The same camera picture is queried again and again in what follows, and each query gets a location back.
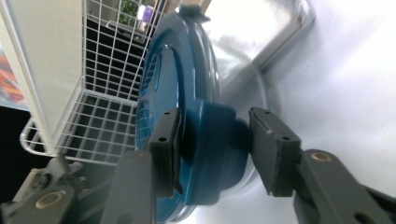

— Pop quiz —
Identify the white wire shelf rack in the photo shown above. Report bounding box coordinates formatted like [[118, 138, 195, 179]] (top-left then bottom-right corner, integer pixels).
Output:
[[0, 0, 176, 166]]

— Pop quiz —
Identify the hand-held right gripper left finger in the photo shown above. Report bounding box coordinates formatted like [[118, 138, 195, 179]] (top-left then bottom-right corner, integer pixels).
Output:
[[148, 107, 184, 198]]

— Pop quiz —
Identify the colourful blurred panel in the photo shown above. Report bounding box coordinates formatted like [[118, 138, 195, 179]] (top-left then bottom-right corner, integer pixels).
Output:
[[0, 43, 29, 111]]

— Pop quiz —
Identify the clear rectangular lidded container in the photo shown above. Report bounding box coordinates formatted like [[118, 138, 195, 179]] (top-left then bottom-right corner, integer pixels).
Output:
[[202, 0, 316, 72]]

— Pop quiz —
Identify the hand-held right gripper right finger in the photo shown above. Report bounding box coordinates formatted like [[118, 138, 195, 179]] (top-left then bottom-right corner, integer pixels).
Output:
[[248, 107, 303, 198]]

